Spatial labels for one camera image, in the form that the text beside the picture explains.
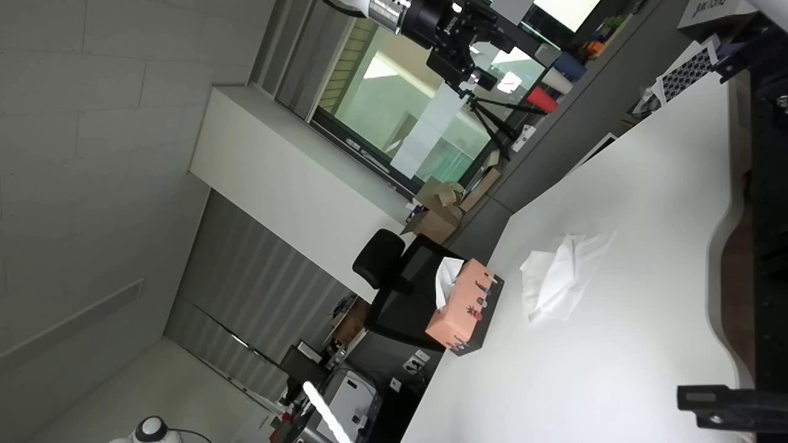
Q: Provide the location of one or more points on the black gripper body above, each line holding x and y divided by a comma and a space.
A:
449, 28

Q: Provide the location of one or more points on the white tissue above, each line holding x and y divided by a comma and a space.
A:
448, 279

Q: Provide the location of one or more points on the pink tissue box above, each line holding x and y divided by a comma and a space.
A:
464, 320

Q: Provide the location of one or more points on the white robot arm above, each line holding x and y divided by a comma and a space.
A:
385, 14

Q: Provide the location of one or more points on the black camera tripod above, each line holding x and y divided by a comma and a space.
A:
501, 132

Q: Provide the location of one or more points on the perforated white box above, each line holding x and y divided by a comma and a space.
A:
686, 70

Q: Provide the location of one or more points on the cardboard boxes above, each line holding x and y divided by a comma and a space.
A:
443, 204

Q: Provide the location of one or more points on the loose white tissues pile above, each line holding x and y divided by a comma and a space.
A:
556, 282

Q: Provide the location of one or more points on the black office chair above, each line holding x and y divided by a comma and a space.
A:
406, 282

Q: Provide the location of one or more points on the black clamp bracket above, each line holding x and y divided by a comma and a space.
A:
735, 410

